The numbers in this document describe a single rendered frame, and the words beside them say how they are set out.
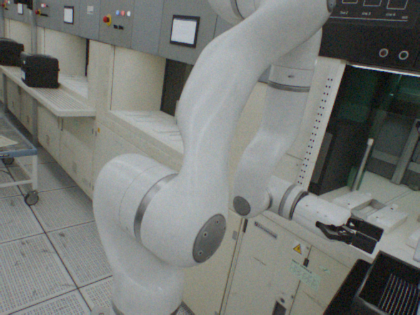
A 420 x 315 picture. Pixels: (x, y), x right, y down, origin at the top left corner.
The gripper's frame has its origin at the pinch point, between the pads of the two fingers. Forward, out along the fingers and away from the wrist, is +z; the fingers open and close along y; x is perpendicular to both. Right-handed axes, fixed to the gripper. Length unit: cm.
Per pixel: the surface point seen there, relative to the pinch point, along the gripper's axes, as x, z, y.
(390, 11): 48, -17, -31
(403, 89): 29, -14, -82
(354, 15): 47, -27, -33
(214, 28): 39, -83, -42
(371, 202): -16, -9, -71
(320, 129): 12.6, -26.5, -34.8
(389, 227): -15, 1, -50
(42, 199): -106, -226, -40
